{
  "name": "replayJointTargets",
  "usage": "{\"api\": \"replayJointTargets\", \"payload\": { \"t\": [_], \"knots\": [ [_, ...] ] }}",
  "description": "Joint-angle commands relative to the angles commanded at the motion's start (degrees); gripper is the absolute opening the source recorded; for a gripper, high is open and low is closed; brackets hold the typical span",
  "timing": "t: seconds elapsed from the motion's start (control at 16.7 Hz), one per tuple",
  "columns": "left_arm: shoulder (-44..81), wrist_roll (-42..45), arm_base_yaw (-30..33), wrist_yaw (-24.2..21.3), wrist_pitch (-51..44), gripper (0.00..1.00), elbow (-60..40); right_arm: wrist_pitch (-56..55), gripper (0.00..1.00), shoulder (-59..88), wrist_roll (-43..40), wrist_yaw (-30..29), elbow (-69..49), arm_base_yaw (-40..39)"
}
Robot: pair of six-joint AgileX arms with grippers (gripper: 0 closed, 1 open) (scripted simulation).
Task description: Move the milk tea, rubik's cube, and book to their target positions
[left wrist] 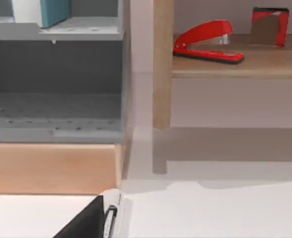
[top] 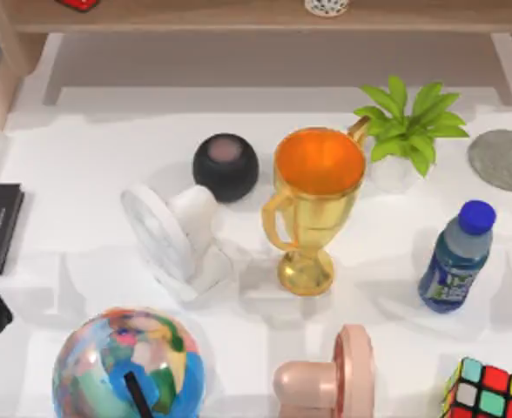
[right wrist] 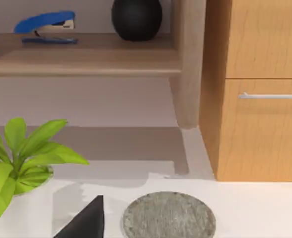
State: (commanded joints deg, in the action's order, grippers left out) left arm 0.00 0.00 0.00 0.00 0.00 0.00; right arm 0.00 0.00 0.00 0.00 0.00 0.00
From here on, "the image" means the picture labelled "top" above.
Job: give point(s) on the black round speaker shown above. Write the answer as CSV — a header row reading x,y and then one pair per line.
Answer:
x,y
226,167

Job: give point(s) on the gold trophy cup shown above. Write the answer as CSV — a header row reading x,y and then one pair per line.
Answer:
x,y
313,209

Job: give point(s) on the white desk fan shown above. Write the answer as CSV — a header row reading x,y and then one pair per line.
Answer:
x,y
169,237

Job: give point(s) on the green plant in white pot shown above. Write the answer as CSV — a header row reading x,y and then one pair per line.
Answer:
x,y
406,130

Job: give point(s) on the pink desk fan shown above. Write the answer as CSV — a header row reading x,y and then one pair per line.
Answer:
x,y
325,383

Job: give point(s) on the wooden shelf unit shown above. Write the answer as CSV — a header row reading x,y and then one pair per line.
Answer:
x,y
238,17

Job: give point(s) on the blue bottle with blue cap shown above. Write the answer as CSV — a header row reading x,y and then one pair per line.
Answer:
x,y
454,261

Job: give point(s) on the multicoloured globe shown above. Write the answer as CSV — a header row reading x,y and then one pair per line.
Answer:
x,y
121,370

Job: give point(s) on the white pierced cup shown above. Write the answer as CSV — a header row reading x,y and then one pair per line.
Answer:
x,y
327,5

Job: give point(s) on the grey round coaster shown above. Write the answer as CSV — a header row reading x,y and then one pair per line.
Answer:
x,y
506,159

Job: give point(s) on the red object on shelf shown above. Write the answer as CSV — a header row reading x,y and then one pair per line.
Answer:
x,y
76,3

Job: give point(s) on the colourful puzzle cube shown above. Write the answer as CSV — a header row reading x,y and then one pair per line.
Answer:
x,y
484,389

